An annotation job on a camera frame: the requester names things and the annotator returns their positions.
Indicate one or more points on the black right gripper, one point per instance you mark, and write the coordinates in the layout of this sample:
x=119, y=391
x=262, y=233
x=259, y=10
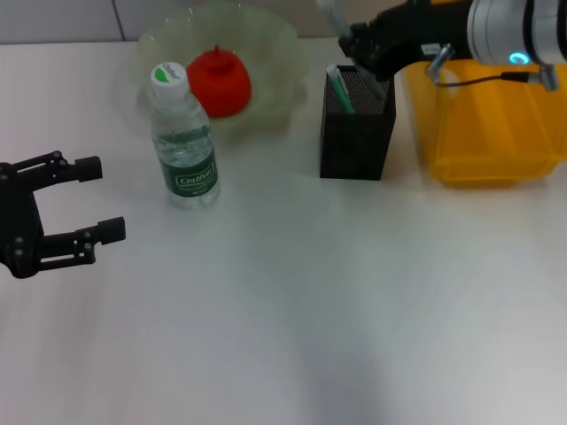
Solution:
x=421, y=31

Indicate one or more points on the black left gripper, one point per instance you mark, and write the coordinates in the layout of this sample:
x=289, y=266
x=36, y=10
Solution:
x=20, y=230

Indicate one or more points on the green utility knife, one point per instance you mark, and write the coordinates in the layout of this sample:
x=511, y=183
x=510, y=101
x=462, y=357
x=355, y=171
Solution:
x=343, y=90

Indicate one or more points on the grey marker pen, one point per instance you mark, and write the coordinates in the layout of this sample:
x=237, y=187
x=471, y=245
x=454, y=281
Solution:
x=334, y=17

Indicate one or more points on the clear water bottle green label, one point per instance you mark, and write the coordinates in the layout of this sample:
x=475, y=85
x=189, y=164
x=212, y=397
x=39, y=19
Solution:
x=190, y=146

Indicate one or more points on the red-orange toy orange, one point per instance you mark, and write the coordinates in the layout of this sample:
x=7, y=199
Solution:
x=221, y=88

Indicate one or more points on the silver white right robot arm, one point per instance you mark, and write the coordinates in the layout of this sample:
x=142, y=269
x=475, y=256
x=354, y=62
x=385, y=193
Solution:
x=509, y=26

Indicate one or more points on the green glass fruit bowl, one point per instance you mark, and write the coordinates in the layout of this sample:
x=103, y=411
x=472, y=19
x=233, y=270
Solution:
x=274, y=71

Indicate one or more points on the black mesh pen holder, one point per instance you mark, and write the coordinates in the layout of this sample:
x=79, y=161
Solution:
x=354, y=146

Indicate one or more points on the yellow plastic bin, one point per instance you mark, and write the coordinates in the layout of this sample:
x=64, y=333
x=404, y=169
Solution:
x=496, y=133

